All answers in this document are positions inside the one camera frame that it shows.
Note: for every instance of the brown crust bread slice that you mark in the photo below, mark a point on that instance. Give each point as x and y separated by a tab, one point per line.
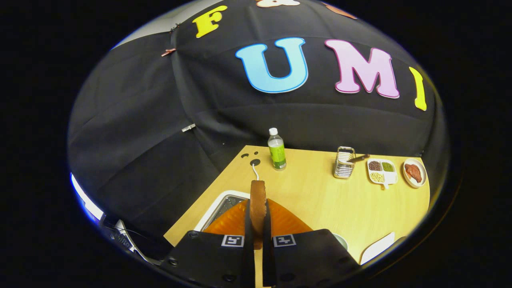
258	208

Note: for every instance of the white backdrop clip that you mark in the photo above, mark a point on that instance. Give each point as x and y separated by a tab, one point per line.
188	127

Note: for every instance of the white square plate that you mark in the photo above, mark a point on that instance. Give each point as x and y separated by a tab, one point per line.
376	248

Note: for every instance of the black backdrop cloth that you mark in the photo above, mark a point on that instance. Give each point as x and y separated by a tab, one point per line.
140	120

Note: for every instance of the white divided bean dish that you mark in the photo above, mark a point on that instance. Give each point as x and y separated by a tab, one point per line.
390	177

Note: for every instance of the grey metal stand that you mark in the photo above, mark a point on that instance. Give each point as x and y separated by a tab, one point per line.
128	240

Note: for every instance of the pale green round plate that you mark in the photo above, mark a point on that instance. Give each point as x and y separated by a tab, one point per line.
340	240

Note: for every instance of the white round meat plate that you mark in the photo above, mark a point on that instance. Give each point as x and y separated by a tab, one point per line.
424	172

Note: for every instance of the white toaster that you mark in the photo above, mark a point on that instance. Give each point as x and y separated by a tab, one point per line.
224	204

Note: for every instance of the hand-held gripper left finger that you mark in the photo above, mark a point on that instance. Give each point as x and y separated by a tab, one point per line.
208	260

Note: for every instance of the brown cooked meat piece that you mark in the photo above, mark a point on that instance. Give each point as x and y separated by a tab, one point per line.
414	172

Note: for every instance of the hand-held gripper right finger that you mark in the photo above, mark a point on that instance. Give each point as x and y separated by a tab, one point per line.
308	260

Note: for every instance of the red backdrop clip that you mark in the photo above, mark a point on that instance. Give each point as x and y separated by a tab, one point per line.
168	52

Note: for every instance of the green label plastic bottle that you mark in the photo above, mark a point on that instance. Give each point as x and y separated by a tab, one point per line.
276	152

